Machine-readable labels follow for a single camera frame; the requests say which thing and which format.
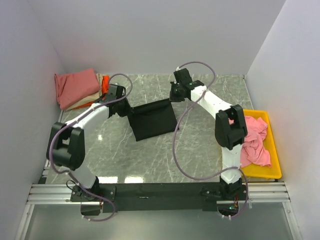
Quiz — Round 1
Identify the black t-shirt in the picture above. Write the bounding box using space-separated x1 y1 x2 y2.
127 98 177 142

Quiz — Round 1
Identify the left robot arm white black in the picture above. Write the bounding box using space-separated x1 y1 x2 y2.
46 84 131 201

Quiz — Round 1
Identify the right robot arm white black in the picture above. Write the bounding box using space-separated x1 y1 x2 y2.
169 68 248 200

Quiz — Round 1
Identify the folded orange t-shirt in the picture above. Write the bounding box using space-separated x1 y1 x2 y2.
73 75 111 110

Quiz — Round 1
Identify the folded beige t-shirt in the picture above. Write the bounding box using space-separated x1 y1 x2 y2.
66 73 106 111

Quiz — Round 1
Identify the folded pink t-shirt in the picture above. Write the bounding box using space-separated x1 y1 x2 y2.
54 68 101 111

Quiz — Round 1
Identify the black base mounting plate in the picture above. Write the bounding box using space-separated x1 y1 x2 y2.
69 181 251 217

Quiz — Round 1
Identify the crumpled pink t-shirt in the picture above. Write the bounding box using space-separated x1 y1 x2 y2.
240 116 272 168

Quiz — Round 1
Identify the yellow plastic bin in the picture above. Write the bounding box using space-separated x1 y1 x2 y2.
240 109 282 179

